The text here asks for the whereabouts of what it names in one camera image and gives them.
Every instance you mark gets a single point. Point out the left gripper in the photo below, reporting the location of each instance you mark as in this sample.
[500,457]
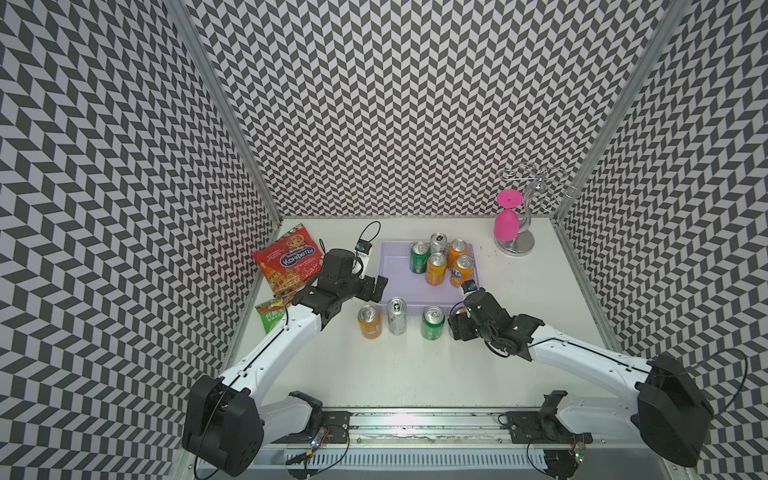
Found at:
[366,293]

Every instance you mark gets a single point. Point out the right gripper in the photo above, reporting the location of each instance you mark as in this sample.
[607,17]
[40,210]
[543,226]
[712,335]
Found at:
[458,324]

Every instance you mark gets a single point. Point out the silver tall can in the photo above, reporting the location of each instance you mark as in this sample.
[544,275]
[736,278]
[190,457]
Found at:
[397,316]

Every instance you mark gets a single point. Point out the lilac plastic basket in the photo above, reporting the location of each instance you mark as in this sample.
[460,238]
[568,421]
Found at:
[394,264]

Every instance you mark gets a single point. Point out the orange fanta can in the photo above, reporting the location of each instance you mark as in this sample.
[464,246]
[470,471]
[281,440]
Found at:
[456,248]
[462,270]
[436,268]

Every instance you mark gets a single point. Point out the green can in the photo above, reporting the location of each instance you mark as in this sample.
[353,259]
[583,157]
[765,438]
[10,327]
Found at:
[433,320]
[419,255]

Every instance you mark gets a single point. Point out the orange Fanta can back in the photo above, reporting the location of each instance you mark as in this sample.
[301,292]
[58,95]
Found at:
[456,248]

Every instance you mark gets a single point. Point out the white patterned can back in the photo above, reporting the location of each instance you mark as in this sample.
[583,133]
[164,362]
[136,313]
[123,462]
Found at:
[438,243]

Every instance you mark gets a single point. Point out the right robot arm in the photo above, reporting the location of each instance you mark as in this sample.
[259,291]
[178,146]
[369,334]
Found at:
[655,401]

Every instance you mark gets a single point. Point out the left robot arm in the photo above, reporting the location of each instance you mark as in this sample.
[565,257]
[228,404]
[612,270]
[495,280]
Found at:
[227,420]

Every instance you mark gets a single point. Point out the green can back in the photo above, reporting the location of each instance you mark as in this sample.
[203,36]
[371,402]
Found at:
[419,255]

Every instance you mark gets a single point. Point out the red candy bag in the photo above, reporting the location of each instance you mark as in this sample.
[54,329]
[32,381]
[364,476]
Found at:
[289,262]

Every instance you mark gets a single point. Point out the pink wine glass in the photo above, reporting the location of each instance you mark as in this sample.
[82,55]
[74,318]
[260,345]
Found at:
[507,222]

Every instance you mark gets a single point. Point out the green snack bag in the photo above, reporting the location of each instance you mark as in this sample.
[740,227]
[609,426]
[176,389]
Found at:
[272,313]

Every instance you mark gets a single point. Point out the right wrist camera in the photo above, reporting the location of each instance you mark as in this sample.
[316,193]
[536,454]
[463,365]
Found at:
[469,286]

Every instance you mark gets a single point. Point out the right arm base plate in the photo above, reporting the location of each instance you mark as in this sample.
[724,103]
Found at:
[530,427]

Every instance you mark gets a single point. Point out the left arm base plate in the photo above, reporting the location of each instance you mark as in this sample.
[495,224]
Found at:
[334,422]

